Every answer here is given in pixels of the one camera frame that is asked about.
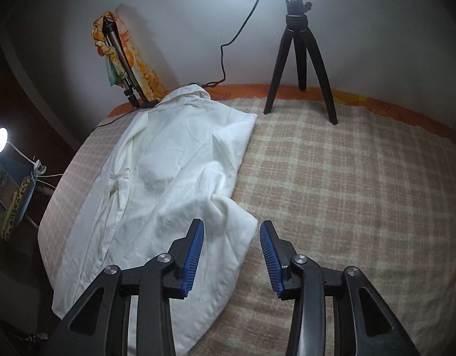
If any blue chair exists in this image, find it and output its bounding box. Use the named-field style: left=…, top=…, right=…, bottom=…
left=0, top=156, right=37, bottom=227

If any orange bed sheet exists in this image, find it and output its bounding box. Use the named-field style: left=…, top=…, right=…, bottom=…
left=108, top=83, right=456, bottom=145

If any folded tripod with colourful scarf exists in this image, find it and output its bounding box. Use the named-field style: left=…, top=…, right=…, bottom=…
left=90, top=9, right=168, bottom=101

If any black mini tripod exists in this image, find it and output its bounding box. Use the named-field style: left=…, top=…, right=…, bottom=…
left=263, top=0, right=339, bottom=125

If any black power cable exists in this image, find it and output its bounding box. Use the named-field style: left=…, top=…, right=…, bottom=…
left=92, top=0, right=263, bottom=130

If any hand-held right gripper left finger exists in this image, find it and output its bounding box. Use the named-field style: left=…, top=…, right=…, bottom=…
left=42, top=218, right=205, bottom=356

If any white shirt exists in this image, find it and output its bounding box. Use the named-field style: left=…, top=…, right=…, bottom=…
left=51, top=84, right=259, bottom=356

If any beige checked blanket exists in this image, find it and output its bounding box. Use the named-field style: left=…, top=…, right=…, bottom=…
left=37, top=96, right=456, bottom=356

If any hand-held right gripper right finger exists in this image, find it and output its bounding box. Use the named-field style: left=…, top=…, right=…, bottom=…
left=259, top=220, right=421, bottom=356

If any leopard print cloth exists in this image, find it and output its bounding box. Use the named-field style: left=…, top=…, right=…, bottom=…
left=0, top=175, right=33, bottom=240

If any white cable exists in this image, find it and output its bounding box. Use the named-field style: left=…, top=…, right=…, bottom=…
left=35, top=172, right=65, bottom=186

